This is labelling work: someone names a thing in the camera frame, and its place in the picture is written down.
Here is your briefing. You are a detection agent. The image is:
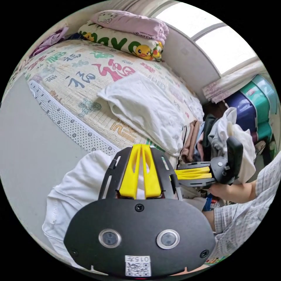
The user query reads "pile of clothes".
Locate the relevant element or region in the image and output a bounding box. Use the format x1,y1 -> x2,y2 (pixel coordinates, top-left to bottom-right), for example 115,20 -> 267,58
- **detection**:
179,106 -> 257,184

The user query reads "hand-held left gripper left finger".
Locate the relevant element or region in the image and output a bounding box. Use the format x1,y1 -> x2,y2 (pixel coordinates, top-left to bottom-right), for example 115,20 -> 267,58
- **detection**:
119,144 -> 141,198

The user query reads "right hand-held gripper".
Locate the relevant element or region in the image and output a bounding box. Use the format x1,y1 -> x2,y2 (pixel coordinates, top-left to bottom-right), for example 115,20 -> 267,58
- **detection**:
175,157 -> 237,191

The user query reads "purple cloth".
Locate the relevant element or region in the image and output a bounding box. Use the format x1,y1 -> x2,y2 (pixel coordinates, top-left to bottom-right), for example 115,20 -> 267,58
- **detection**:
29,26 -> 70,58

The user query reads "folded quilt with duck print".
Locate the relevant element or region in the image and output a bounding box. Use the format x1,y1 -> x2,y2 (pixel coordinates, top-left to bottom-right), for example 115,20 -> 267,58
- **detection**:
78,20 -> 164,62

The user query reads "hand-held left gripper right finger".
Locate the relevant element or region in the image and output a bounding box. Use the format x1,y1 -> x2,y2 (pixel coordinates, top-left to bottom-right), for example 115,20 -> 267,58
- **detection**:
142,144 -> 165,199

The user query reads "window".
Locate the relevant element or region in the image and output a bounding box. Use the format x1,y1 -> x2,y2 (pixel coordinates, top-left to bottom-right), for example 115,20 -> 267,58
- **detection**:
153,1 -> 260,76

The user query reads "person's right forearm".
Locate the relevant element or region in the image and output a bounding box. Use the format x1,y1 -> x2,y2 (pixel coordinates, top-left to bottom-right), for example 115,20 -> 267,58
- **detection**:
220,180 -> 258,204

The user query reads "bed with printed mat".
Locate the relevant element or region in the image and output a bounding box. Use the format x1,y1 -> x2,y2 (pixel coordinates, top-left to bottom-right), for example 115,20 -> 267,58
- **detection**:
4,39 -> 205,165

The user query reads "person's left hand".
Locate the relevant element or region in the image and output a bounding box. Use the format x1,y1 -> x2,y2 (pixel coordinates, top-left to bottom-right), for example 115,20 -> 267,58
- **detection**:
168,264 -> 211,278

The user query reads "white short sleeve shirt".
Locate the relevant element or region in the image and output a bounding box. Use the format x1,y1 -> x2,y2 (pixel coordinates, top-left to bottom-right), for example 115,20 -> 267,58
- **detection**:
41,150 -> 155,269

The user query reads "white folded garment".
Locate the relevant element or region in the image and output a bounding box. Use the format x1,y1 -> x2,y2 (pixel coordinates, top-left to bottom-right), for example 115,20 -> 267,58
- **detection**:
97,72 -> 205,157

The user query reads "person's body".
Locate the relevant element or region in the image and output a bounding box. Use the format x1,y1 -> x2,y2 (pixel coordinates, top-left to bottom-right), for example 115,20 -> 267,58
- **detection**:
202,151 -> 281,267

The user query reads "pale patterned curtain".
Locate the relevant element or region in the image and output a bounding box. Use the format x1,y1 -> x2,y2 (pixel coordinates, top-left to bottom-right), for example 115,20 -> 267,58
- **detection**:
201,59 -> 266,104

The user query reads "purple storage box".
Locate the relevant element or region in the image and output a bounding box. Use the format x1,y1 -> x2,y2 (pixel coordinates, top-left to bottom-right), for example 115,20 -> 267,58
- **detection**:
224,92 -> 258,135

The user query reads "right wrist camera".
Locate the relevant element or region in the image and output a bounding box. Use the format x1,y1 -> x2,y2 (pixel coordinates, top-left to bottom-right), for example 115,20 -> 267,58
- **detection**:
226,136 -> 244,178

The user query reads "pink folded quilt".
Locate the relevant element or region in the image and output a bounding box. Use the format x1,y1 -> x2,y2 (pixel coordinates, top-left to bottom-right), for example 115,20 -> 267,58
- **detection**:
90,9 -> 169,47

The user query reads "person's right hand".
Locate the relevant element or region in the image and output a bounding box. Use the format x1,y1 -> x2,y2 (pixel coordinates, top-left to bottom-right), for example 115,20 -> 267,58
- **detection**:
207,183 -> 222,199

